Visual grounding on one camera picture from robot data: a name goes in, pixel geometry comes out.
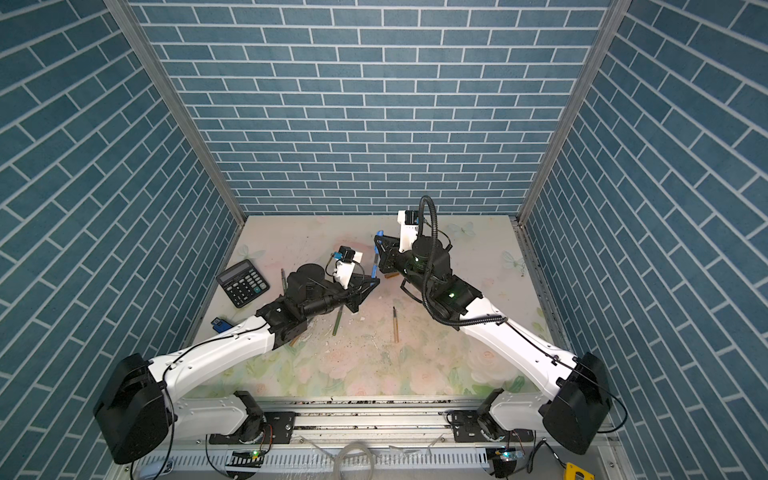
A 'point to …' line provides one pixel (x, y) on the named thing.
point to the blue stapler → (220, 325)
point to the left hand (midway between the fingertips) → (378, 281)
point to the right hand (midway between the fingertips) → (372, 236)
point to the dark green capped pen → (284, 285)
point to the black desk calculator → (242, 283)
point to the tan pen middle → (395, 325)
